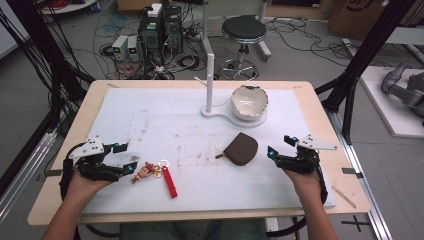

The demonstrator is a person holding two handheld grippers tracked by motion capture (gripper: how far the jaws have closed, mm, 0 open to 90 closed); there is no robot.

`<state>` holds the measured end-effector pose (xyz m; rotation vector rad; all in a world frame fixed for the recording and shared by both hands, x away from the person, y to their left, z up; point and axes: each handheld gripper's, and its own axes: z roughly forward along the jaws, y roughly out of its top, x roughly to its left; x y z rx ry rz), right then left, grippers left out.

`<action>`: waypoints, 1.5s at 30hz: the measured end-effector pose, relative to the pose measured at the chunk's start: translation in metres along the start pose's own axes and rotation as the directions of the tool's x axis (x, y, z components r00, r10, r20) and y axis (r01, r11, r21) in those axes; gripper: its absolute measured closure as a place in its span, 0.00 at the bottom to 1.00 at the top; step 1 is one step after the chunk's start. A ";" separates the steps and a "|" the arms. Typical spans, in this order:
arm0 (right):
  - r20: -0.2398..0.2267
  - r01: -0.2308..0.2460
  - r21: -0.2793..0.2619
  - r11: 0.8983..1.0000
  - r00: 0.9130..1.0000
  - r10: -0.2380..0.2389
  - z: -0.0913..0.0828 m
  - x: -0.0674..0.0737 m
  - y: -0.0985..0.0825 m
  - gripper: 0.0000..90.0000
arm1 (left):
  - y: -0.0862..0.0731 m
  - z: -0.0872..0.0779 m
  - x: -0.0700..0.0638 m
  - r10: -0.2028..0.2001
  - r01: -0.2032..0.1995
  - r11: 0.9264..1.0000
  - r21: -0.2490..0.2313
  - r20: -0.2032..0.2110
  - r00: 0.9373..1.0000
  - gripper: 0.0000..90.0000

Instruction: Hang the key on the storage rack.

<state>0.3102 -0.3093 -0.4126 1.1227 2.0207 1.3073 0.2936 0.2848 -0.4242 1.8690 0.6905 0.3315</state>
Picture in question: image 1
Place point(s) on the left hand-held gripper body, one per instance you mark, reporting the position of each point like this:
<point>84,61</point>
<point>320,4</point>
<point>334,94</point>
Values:
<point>90,148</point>

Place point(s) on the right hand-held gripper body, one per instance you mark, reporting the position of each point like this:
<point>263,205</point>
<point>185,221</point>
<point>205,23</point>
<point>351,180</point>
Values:
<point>310,156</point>

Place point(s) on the brown pouch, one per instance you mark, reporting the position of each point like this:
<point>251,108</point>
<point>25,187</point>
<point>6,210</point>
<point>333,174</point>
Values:
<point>242,150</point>

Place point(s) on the person's right hand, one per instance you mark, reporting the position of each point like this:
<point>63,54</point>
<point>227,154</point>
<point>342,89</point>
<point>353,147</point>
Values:
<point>306,185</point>

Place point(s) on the person's left hand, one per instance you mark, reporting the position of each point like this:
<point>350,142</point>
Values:
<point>81,188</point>

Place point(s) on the thin wooden stick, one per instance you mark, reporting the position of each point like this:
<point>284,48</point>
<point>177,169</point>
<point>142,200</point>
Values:
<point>344,197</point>

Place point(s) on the white bowl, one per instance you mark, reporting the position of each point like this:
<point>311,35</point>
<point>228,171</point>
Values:
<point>249,101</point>

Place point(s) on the white foam mat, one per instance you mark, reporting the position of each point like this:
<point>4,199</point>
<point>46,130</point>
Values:
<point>186,140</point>

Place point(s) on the white floor board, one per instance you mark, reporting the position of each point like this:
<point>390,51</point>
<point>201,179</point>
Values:
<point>386,110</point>

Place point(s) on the white stand with hook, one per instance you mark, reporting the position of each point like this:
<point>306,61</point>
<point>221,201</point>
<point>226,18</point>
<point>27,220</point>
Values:
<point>209,83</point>

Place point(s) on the white power supply unit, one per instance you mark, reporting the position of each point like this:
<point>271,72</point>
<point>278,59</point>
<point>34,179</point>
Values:
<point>132,46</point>
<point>119,46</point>

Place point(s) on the black computer tower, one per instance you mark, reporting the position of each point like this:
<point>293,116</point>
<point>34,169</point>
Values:
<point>172,28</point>
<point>150,36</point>

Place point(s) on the black round stool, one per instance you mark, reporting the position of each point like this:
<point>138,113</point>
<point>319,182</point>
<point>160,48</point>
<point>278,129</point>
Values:
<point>244,30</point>

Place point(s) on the white power strip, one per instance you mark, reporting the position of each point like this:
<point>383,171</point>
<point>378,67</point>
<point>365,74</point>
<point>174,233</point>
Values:
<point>154,10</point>

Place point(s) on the cardboard box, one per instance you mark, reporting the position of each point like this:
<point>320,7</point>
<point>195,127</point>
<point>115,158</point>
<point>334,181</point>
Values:
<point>366,16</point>

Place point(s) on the aluminium rail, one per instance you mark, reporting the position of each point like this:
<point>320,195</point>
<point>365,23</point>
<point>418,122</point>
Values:
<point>363,186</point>
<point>23,180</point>

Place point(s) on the black frame post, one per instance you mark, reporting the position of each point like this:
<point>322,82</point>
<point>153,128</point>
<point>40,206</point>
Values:
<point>363,56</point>
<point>36,43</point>

